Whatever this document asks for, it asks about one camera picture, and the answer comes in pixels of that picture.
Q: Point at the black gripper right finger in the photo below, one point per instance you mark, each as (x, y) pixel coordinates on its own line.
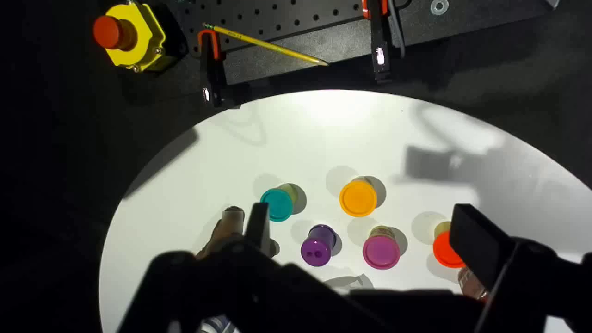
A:
(477, 238)

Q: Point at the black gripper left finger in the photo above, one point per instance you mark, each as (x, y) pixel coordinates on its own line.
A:
(259, 225)

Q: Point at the dough tub red-orange lid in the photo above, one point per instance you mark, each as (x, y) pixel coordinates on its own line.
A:
(444, 252)

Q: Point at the purple dough tub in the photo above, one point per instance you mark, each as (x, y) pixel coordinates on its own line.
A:
(314, 251)

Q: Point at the dough tub pink lid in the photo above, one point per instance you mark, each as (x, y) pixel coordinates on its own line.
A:
(381, 252)

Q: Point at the dough tub yellow lid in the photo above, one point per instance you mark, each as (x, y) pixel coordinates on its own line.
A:
(359, 197)

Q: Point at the dough tub teal lid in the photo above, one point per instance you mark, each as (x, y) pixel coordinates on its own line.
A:
(277, 204)

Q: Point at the yellow pencil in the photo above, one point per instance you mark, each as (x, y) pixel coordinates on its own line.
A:
(264, 45)

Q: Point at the black perforated mounting board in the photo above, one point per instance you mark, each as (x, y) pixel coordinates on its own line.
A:
(296, 25)

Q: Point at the yellow emergency stop red button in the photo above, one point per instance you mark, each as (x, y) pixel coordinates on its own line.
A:
(129, 34)

